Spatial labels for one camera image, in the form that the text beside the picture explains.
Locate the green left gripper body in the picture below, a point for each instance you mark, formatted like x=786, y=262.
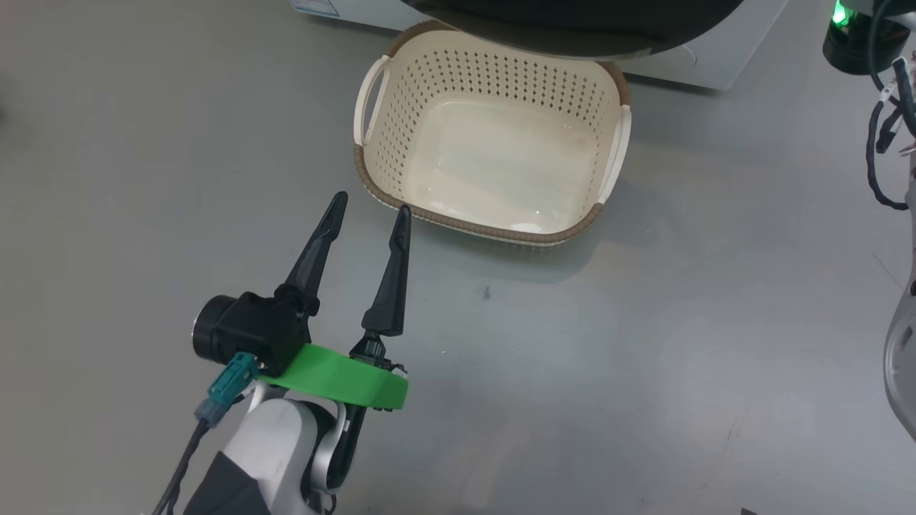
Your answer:
x=336, y=379

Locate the blue energy label sticker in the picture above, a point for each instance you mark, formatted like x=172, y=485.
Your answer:
x=315, y=6

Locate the cream perforated laundry basket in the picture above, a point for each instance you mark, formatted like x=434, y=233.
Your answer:
x=494, y=164

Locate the round glass washing machine door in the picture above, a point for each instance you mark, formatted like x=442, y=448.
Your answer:
x=572, y=28

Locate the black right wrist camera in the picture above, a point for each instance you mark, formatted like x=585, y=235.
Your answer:
x=851, y=50

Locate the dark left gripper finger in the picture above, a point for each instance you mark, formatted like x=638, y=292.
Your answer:
x=315, y=265
x=390, y=300

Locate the white washing machine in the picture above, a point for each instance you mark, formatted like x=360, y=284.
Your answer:
x=715, y=57

